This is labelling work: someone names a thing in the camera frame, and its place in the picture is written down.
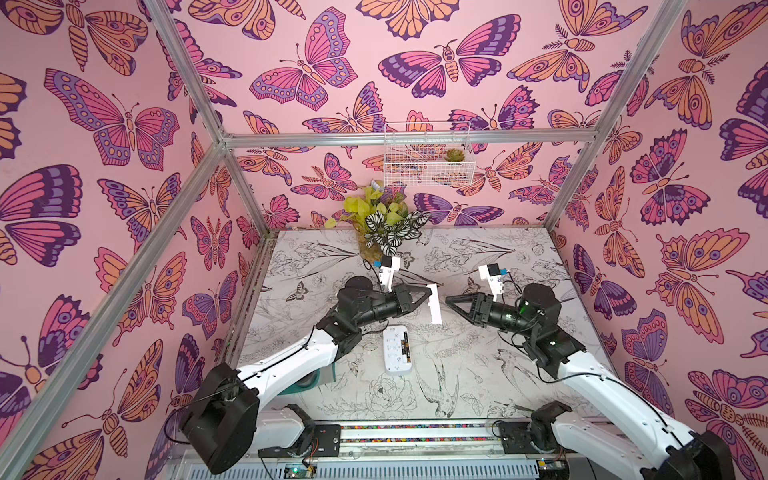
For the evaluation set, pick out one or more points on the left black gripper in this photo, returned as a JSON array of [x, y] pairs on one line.
[[395, 301]]

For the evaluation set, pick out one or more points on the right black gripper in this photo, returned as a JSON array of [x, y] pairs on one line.
[[483, 312]]

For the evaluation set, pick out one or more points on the white battery cover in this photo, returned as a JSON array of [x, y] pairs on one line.
[[434, 304]]

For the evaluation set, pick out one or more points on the white digital alarm clock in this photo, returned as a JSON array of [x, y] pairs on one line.
[[395, 362]]

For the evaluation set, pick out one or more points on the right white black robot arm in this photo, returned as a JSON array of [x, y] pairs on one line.
[[650, 445]]

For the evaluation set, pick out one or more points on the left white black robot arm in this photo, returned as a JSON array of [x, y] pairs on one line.
[[230, 413]]

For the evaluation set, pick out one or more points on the potted plant yellow glass vase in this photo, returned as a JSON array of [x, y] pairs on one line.
[[381, 219]]

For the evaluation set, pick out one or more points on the small succulent in basket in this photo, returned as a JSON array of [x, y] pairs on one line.
[[454, 155]]

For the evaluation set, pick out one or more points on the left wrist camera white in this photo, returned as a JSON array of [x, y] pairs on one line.
[[386, 268]]

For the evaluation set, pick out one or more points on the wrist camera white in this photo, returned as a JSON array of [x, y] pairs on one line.
[[495, 276], [386, 268]]

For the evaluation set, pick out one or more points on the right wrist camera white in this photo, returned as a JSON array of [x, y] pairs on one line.
[[495, 276]]

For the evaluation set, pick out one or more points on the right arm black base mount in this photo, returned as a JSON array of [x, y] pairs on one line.
[[523, 437]]

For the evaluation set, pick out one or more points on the white wire basket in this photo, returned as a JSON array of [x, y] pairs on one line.
[[416, 159]]

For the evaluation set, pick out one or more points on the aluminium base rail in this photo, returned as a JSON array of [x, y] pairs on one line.
[[461, 449]]

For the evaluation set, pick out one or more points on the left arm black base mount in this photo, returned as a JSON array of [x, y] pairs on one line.
[[318, 441]]

